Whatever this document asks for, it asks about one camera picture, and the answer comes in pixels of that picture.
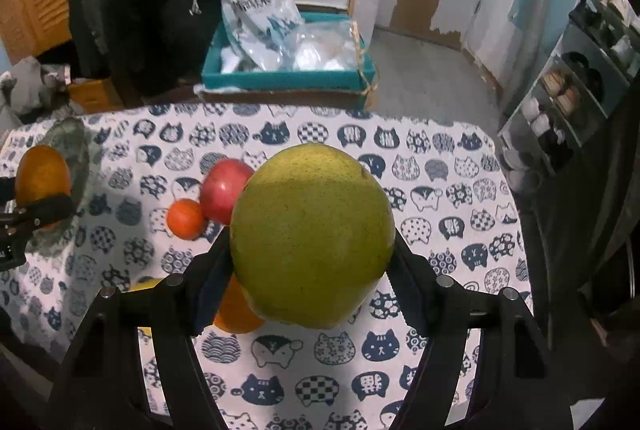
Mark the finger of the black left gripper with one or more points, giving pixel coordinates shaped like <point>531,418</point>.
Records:
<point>18,226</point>

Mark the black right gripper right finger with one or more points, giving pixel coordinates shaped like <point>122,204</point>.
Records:
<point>514,386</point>

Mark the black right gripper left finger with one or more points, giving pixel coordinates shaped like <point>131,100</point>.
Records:
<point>100,384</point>

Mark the large orange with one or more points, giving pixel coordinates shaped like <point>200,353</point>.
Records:
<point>42,172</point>
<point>234,315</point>

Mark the red apple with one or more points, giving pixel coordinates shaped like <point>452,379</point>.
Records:
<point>222,187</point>

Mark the green-yellow pear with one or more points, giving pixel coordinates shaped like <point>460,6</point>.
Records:
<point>311,235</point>

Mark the green glass plate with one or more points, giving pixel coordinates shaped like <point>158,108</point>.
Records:
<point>68,138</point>

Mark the grey clothes pile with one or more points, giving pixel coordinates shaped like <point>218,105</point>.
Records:
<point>31,90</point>

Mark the small mandarin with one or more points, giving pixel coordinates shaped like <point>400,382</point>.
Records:
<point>185,219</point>

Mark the cat pattern tablecloth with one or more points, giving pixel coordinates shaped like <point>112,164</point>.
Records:
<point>450,203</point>

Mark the grey shoe rack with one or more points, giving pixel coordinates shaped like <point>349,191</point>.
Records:
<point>587,74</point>

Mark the clear plastic bag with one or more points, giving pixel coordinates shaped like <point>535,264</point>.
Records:
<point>324,46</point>

